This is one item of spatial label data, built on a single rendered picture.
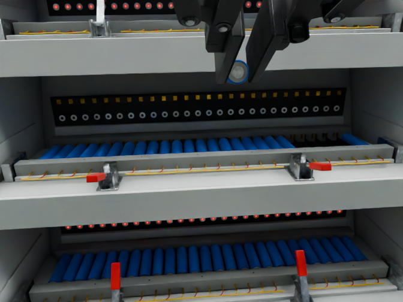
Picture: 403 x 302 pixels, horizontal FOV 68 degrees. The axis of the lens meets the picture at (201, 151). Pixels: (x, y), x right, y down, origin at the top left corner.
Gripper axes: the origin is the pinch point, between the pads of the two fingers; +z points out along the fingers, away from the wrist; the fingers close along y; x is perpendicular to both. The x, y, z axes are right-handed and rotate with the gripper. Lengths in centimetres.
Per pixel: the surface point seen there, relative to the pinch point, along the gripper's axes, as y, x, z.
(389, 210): -30.1, 13.9, 31.3
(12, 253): 30.5, 16.7, 29.8
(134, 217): 11.2, 12.1, 22.9
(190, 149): 3.2, 2.4, 28.5
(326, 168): -12.1, 7.5, 15.1
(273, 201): -7.6, 11.0, 22.2
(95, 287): 18.5, 22.5, 30.3
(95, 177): 14.2, 7.2, 15.1
